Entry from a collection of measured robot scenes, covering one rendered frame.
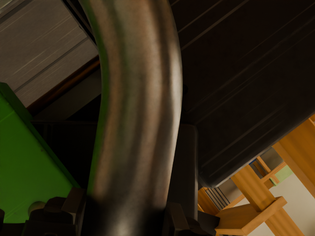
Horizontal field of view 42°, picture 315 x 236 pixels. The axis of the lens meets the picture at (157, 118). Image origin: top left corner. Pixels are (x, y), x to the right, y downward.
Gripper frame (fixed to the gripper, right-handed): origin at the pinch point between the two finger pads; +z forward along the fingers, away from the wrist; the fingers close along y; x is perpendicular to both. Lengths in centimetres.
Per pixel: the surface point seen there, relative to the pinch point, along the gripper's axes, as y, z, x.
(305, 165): 41, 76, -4
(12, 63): -20, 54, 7
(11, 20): -18.4, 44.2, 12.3
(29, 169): -4.9, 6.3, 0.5
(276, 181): 334, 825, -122
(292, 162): 39, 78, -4
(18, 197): -5.2, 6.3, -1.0
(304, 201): 422, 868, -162
